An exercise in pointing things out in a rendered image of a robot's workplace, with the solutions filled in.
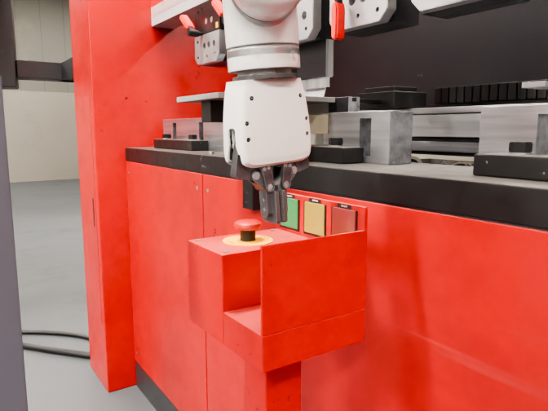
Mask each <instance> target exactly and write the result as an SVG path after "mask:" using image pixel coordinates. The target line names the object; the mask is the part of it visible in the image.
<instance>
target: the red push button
mask: <svg viewBox="0 0 548 411"><path fill-rule="evenodd" d="M261 227H262V224H261V222H259V221H258V220H257V219H239V220H237V221H236V222H235V223H234V228H235V229H236V230H240V236H241V241H255V230H259V229H260V228H261Z"/></svg>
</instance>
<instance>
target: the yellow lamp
mask: <svg viewBox="0 0 548 411"><path fill-rule="evenodd" d="M304 231H305V232H309V233H312V234H316V235H318V236H325V205H321V204H316V203H311V202H307V201H305V208H304Z"/></svg>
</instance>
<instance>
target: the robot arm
mask: <svg viewBox="0 0 548 411"><path fill-rule="evenodd" d="M300 1H301V0H222V2H223V20H224V30H225V39H226V49H227V61H228V73H234V74H237V77H233V78H232V80H233V82H227V83H226V89H225V96H224V105H223V147H224V156H225V160H226V162H227V163H228V164H229V165H231V166H232V167H231V177H232V178H234V179H246V180H249V181H250V182H251V183H252V184H253V185H254V187H255V189H257V190H259V199H260V210H261V215H262V216H263V220H264V221H266V222H269V223H274V224H278V223H280V222H282V223H283V222H287V220H288V217H287V212H288V202H287V190H286V189H288V188H289V187H290V185H291V180H292V179H293V177H294V176H295V174H296V173H297V172H299V171H301V170H304V169H306V168H308V167H309V160H308V156H309V155H310V152H311V132H310V123H309V116H308V111H307V101H306V97H305V93H304V89H303V84H302V81H301V78H297V73H292V72H291V69H300V54H299V40H298V13H297V5H298V4H299V3H300ZM271 166H272V167H271ZM246 167H249V168H250V170H248V169H246Z"/></svg>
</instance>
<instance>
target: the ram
mask: <svg viewBox="0 0 548 411"><path fill-rule="evenodd" d="M162 1H164V0H151V7H154V6H155V5H157V4H158V3H160V2H162ZM206 1H208V0H184V1H182V2H181V3H179V4H177V5H175V6H173V7H171V8H169V9H167V10H165V11H163V12H161V13H159V14H157V15H155V16H153V17H152V27H157V28H164V29H176V28H178V27H179V26H182V25H183V23H182V22H181V20H180V18H179V16H180V15H187V16H188V18H189V19H190V20H191V22H192V21H194V20H195V6H197V5H199V4H201V3H203V2H206Z"/></svg>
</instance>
